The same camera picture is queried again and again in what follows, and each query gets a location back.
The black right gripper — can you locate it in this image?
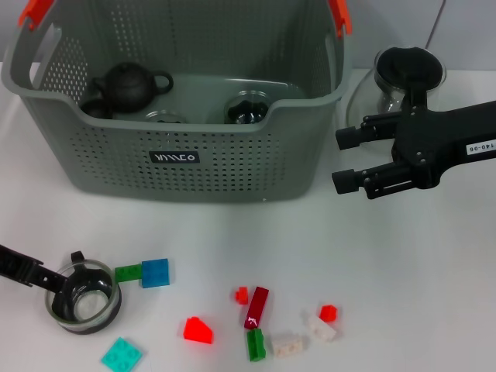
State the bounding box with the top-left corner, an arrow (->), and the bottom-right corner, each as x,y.
331,99 -> 496,202

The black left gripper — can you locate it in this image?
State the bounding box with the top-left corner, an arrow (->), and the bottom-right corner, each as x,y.
0,243 -> 77,308

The glass teacup black holder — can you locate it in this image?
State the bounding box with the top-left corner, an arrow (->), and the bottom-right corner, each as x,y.
44,250 -> 122,335
223,90 -> 272,125
146,110 -> 186,124

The grey perforated storage bin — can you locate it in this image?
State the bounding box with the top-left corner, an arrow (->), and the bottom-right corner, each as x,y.
2,0 -> 353,202

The green toy brick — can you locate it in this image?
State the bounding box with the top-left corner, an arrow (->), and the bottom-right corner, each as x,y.
114,263 -> 143,283
246,327 -> 267,363

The teal flat toy plate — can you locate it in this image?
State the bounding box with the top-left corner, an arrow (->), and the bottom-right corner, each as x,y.
101,336 -> 143,371

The blue toy brick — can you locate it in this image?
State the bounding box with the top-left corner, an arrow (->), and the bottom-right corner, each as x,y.
139,258 -> 171,289

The glass teapot black lid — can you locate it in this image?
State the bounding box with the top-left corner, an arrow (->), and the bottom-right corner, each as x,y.
344,45 -> 447,154

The red sloped toy brick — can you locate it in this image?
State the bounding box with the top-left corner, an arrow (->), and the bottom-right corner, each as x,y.
183,316 -> 215,345

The white toy brick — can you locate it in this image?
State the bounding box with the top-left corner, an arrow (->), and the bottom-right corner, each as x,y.
302,312 -> 337,342
270,333 -> 305,357

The dark red long brick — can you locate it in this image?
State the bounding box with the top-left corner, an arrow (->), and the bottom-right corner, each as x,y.
244,285 -> 270,330

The black clay teapot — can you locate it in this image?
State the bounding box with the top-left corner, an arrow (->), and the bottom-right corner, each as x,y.
91,61 -> 174,114

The thin grey wall cable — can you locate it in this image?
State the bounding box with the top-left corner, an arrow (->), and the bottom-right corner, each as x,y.
425,0 -> 446,50

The orange bin handle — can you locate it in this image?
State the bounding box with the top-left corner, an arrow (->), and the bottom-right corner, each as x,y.
19,0 -> 353,38

